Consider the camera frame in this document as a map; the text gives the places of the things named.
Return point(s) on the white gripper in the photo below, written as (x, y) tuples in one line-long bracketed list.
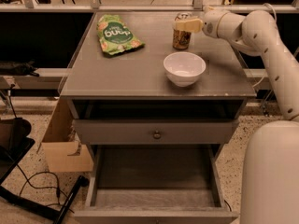
[(211, 24)]

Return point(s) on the orange soda can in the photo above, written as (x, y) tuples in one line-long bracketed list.
[(181, 39)]

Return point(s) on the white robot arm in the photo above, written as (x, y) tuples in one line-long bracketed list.
[(270, 175)]

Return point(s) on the grey drawer cabinet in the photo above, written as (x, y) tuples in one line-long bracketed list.
[(134, 85)]

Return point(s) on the grey upper drawer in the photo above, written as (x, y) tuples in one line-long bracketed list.
[(158, 132)]

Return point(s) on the grey open lower drawer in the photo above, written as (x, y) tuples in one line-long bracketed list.
[(155, 185)]

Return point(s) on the white bowl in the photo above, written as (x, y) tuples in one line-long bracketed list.
[(184, 68)]

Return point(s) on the green snack bag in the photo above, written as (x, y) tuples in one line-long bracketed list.
[(115, 37)]

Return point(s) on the cardboard box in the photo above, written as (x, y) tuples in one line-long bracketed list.
[(63, 150)]

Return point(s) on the black stand base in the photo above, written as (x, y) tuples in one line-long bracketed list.
[(14, 144)]

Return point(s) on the metal frame rail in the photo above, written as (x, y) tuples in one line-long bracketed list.
[(149, 3)]

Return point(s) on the black cloth on rail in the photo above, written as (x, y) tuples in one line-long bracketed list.
[(12, 68)]

